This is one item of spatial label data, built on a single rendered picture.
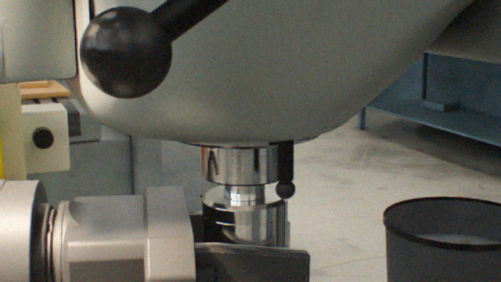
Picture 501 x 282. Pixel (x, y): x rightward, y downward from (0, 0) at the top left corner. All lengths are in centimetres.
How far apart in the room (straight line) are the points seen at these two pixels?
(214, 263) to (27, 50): 14
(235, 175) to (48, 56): 11
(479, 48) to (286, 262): 15
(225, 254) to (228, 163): 5
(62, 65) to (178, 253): 10
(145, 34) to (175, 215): 18
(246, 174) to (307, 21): 11
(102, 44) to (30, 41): 12
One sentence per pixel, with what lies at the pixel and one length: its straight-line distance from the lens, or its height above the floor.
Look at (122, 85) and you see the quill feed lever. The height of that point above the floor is 135.
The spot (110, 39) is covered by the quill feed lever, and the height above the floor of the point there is 137.
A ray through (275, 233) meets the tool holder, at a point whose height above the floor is 125.
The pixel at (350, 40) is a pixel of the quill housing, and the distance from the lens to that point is 33.
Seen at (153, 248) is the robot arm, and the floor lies 126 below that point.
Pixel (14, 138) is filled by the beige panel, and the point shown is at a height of 95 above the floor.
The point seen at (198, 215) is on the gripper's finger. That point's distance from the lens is 44.
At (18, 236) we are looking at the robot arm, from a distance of 39.
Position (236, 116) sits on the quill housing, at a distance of 33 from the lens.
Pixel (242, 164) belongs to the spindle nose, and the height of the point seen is 129.
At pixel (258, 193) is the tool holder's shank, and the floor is 127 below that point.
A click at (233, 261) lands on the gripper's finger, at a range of 39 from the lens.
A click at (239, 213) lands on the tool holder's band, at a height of 127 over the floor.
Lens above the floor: 139
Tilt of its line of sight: 13 degrees down
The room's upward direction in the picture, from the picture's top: straight up
